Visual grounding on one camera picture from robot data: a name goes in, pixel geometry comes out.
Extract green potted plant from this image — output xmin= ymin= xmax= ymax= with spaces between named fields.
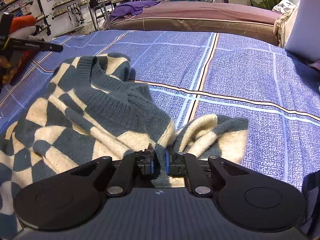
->
xmin=250 ymin=0 xmax=282 ymax=10

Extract purple blanket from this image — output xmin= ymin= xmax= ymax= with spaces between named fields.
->
xmin=110 ymin=0 xmax=162 ymax=20

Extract light lavender duvet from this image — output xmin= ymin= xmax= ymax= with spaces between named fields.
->
xmin=285 ymin=0 xmax=319 ymax=69

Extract floral cream pillow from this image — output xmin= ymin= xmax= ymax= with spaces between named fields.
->
xmin=272 ymin=0 xmax=300 ymax=48

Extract folded clothes stack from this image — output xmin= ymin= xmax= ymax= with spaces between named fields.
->
xmin=1 ymin=12 xmax=42 ymax=87

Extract wall display shelves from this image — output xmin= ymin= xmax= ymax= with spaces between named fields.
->
xmin=0 ymin=0 xmax=126 ymax=38

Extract blue plaid bed sheet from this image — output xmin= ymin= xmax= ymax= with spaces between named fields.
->
xmin=1 ymin=30 xmax=319 ymax=188

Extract checkered green cream sweater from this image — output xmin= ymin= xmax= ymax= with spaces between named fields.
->
xmin=1 ymin=53 xmax=249 ymax=239

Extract brown bed with mauve cover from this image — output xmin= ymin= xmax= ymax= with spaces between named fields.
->
xmin=110 ymin=1 xmax=280 ymax=46

